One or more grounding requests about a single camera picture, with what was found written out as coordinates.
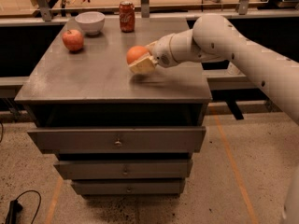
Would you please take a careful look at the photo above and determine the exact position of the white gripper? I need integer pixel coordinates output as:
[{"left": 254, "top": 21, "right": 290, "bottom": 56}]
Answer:
[{"left": 129, "top": 34, "right": 176, "bottom": 74}]

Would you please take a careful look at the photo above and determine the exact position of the orange fruit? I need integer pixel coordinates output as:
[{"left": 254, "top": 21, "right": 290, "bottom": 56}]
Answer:
[{"left": 126, "top": 46, "right": 149, "bottom": 64}]

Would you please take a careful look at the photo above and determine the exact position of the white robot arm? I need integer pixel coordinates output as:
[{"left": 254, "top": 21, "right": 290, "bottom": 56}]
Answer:
[{"left": 127, "top": 14, "right": 299, "bottom": 124}]

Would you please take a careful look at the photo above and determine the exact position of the red apple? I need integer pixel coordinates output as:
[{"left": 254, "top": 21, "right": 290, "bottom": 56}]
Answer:
[{"left": 62, "top": 29, "right": 84, "bottom": 51}]

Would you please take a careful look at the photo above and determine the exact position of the red cola can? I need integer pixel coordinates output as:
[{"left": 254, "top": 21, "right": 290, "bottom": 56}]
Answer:
[{"left": 119, "top": 1, "right": 135, "bottom": 33}]

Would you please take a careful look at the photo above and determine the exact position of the white ceramic bowl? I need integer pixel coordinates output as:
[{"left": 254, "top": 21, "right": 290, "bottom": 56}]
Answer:
[{"left": 75, "top": 11, "right": 105, "bottom": 35}]

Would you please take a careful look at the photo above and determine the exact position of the grey drawer cabinet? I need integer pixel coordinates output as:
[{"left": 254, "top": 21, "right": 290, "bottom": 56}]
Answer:
[{"left": 14, "top": 17, "right": 213, "bottom": 197}]

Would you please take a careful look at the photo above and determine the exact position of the top grey drawer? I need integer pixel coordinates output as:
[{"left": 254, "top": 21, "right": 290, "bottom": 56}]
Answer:
[{"left": 28, "top": 127, "right": 206, "bottom": 154}]

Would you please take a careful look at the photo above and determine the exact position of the grey drawer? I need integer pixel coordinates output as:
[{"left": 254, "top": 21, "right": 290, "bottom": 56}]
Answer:
[
  {"left": 71, "top": 178, "right": 185, "bottom": 195},
  {"left": 28, "top": 127, "right": 206, "bottom": 154},
  {"left": 54, "top": 160, "right": 192, "bottom": 180}
]

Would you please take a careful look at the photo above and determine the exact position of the middle grey drawer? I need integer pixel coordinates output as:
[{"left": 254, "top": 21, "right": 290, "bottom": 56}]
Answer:
[{"left": 54, "top": 160, "right": 192, "bottom": 180}]

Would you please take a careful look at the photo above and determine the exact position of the bottom grey drawer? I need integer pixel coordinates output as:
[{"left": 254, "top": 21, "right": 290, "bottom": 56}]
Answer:
[{"left": 71, "top": 178, "right": 185, "bottom": 195}]

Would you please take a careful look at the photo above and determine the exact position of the grey metal rail frame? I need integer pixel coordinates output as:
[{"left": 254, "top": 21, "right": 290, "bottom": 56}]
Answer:
[{"left": 0, "top": 0, "right": 299, "bottom": 21}]

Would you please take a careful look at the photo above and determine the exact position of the black power cable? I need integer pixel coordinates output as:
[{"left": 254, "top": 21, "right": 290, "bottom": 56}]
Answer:
[{"left": 4, "top": 189, "right": 42, "bottom": 224}]

